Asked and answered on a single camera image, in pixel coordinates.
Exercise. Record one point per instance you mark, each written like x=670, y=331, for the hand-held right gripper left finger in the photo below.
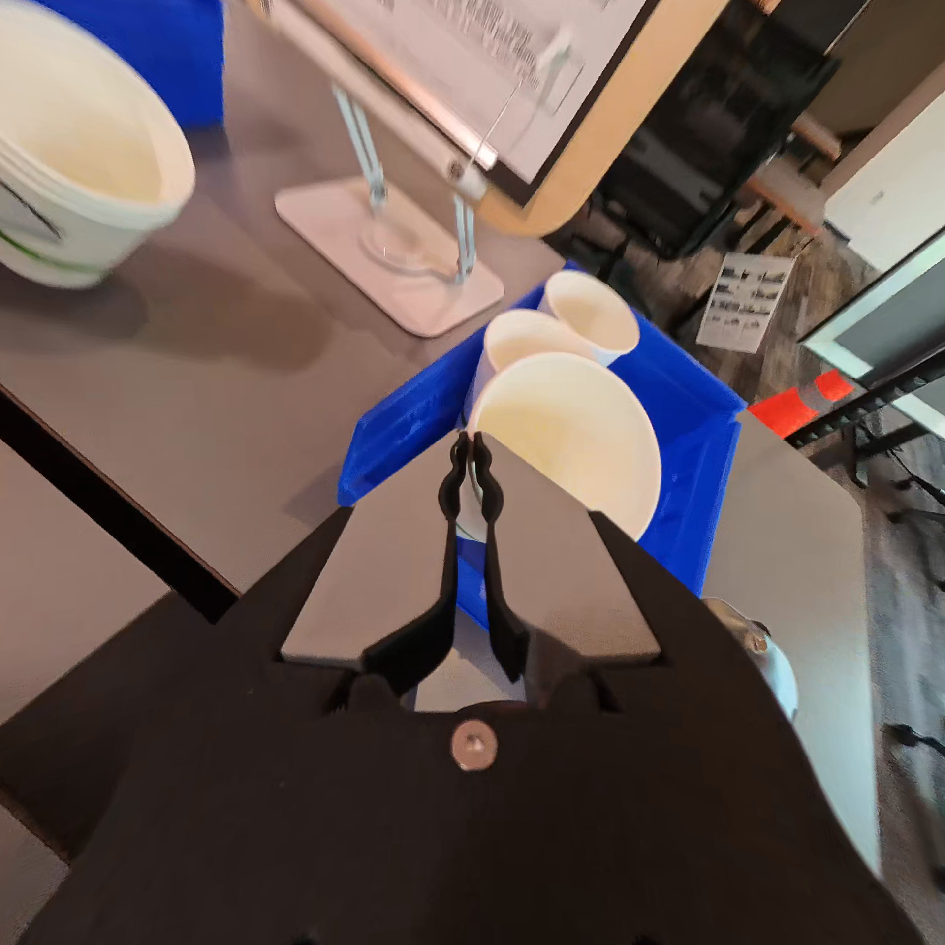
x=376, y=576

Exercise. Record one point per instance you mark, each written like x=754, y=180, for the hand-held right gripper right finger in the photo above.
x=568, y=583

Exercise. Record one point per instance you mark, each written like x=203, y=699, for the blue plastic bin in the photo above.
x=162, y=59
x=686, y=472

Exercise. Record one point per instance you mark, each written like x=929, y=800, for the shiny metal object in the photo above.
x=760, y=657

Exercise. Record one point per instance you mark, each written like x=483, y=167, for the orange traffic cone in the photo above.
x=782, y=410

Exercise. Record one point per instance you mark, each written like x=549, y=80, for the printed photo leaflet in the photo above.
x=742, y=303

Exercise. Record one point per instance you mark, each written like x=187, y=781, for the wooden white document stand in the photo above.
x=332, y=214

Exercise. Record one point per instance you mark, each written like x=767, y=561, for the grey rolling partition board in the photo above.
x=878, y=332

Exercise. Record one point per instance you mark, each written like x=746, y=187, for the white cabinet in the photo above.
x=893, y=199

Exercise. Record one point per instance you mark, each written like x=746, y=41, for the printed instruction sheet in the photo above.
x=458, y=66

